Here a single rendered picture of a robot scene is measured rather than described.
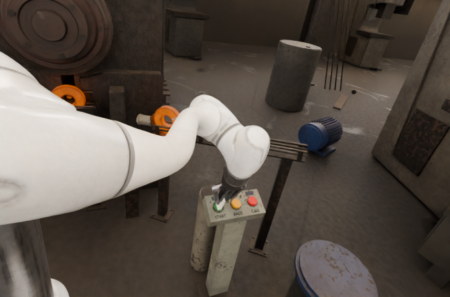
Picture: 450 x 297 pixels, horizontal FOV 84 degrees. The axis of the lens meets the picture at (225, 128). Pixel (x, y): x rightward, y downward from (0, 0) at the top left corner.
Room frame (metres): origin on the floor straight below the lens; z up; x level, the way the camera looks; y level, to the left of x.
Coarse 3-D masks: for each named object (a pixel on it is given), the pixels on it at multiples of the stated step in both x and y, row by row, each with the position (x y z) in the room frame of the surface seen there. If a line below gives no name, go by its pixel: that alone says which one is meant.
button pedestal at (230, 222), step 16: (240, 192) 0.81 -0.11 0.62; (256, 192) 0.83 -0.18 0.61; (208, 208) 0.71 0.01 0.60; (224, 208) 0.73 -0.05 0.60; (240, 208) 0.74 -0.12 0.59; (256, 208) 0.76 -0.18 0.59; (208, 224) 0.67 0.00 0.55; (224, 224) 0.70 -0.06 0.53; (240, 224) 0.73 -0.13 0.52; (224, 240) 0.71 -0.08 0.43; (240, 240) 0.74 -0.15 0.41; (224, 256) 0.72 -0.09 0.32; (208, 272) 0.75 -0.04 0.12; (224, 272) 0.72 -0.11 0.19; (208, 288) 0.72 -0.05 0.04; (224, 288) 0.73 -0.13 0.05
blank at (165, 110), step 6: (162, 108) 1.16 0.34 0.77; (168, 108) 1.15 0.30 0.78; (174, 108) 1.17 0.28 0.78; (156, 114) 1.17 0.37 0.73; (162, 114) 1.16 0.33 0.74; (168, 114) 1.15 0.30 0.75; (174, 114) 1.14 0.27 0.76; (156, 120) 1.17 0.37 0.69; (162, 120) 1.17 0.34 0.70; (174, 120) 1.14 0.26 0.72; (168, 126) 1.15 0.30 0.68
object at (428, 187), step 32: (448, 0) 2.41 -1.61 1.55; (448, 32) 2.30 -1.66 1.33; (416, 64) 2.44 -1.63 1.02; (448, 64) 2.15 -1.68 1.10; (416, 96) 2.26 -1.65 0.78; (448, 96) 2.01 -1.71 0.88; (384, 128) 2.42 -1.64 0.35; (416, 128) 2.10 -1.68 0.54; (448, 128) 1.87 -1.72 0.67; (384, 160) 2.24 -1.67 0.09; (416, 160) 1.95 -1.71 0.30; (448, 160) 1.74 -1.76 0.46; (416, 192) 1.81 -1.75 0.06; (448, 192) 1.61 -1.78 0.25
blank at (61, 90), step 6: (54, 90) 1.11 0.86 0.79; (60, 90) 1.13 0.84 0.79; (66, 90) 1.14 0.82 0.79; (72, 90) 1.15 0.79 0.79; (78, 90) 1.16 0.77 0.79; (60, 96) 1.12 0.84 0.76; (72, 96) 1.15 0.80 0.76; (78, 96) 1.16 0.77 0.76; (84, 96) 1.19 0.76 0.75; (78, 102) 1.16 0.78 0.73; (84, 102) 1.17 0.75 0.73
